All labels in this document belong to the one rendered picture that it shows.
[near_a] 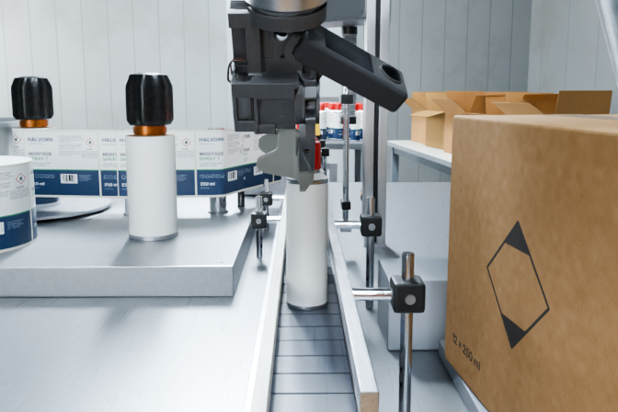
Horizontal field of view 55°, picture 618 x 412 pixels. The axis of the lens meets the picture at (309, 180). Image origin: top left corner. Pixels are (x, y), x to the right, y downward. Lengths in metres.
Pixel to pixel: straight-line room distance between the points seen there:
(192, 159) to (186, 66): 3.81
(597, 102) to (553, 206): 2.34
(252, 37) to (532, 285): 0.31
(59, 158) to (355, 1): 0.71
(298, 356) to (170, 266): 0.38
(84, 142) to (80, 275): 0.45
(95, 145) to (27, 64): 4.02
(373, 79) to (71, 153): 0.94
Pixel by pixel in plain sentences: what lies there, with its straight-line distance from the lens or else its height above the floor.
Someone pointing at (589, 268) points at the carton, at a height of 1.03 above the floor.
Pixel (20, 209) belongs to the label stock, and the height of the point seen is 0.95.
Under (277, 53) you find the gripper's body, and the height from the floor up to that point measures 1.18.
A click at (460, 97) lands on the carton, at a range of 3.83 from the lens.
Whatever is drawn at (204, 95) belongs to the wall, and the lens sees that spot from 5.09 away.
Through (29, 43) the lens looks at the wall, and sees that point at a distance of 5.36.
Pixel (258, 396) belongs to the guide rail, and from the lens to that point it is 0.48.
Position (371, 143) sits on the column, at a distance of 1.20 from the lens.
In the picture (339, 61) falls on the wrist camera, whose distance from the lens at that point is 0.54.
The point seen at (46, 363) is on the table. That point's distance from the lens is 0.79.
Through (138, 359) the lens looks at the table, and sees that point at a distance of 0.77.
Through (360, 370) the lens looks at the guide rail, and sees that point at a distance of 0.42.
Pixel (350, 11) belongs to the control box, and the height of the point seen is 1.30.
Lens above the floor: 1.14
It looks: 8 degrees down
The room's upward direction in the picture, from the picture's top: straight up
